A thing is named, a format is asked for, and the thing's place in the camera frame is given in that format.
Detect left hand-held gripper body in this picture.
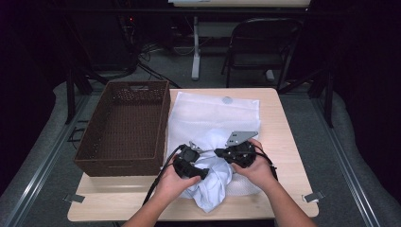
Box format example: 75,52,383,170
172,141,210,181

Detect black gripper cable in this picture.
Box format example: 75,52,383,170
253,150,279,183
142,144,187,206

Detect aluminium floor rail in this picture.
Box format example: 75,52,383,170
310,94,381,227
3,94,93,227

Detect black metal stand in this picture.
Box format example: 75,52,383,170
278,67,335,129
64,67,108,126

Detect person's right hand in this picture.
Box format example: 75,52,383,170
231,138,277,190

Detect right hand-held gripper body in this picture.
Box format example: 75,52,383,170
225,131,259,168

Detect white desk leg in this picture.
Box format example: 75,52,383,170
191,15,201,81

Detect bundle of floor cables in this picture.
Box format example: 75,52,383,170
136,41,182,89

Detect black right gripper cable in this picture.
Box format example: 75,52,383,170
253,150,279,183

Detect black folding chair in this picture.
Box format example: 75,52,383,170
221,17,304,93

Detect black floor cable ties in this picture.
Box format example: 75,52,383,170
66,119,90,149

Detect grey metal table bracket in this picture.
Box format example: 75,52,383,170
62,193,86,203
303,190,325,203

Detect brown woven basket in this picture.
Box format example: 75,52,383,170
74,79,171,178

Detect dark equipment cabinet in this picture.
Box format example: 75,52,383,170
72,13,140,73

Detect person's left hand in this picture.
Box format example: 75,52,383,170
154,164,202,202

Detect white mesh laundry bag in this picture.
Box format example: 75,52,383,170
164,91,263,198

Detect white shirt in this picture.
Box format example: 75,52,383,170
180,127,235,214

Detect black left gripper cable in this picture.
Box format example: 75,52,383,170
142,144,187,206

